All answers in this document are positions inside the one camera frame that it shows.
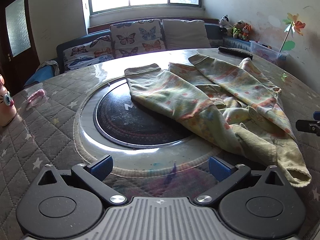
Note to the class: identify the square butterfly print cushion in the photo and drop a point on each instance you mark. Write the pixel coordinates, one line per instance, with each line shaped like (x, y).
(135, 37)

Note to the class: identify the dark wooden door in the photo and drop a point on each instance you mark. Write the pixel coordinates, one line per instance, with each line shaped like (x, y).
(17, 55)

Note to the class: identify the blue sofa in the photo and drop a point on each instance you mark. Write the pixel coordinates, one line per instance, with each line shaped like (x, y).
(215, 32)

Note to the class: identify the grey quilted star table cover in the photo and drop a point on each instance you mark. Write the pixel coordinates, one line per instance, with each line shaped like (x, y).
(45, 130)

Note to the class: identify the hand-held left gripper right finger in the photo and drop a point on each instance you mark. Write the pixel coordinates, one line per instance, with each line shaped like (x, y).
(218, 171)

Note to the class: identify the pink cartoon face bottle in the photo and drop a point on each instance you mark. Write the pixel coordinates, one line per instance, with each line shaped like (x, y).
(6, 105)

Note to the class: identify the black remote control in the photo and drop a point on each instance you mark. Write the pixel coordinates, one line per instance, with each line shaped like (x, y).
(235, 52)

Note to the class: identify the small pink toy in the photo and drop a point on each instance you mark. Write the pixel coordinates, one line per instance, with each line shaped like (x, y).
(36, 96)

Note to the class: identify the long butterfly print cushion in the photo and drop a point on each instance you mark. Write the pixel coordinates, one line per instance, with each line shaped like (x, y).
(85, 55)

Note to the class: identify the blue armrest cover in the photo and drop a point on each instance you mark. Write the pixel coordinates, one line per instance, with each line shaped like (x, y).
(40, 77)

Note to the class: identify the clear plastic storage box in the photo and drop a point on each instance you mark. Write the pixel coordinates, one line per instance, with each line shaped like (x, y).
(265, 52)

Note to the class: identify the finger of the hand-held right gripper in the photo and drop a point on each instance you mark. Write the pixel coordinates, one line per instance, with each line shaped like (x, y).
(308, 126)

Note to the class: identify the black and white plush cow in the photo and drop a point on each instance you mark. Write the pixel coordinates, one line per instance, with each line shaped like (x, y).
(224, 23)

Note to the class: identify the orange plush fox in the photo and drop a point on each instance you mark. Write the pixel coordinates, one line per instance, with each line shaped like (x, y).
(246, 31)

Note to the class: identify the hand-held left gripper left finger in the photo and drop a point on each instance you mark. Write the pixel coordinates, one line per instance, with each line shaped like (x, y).
(102, 168)

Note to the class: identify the plain beige cushion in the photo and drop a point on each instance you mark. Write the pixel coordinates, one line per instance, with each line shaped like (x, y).
(186, 33)

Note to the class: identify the patterned sofa seat mat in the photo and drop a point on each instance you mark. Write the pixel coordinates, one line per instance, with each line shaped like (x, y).
(235, 42)

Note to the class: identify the brown plush bear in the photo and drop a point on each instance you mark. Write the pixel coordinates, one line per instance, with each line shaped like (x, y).
(237, 30)

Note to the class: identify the floral patterned children's garment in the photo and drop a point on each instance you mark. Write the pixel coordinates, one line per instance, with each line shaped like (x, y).
(175, 92)

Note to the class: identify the grey cloth on armrest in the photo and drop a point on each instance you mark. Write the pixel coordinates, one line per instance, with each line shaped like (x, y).
(50, 66)

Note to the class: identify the colourful pinwheel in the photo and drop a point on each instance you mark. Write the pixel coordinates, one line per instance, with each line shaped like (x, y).
(295, 25)

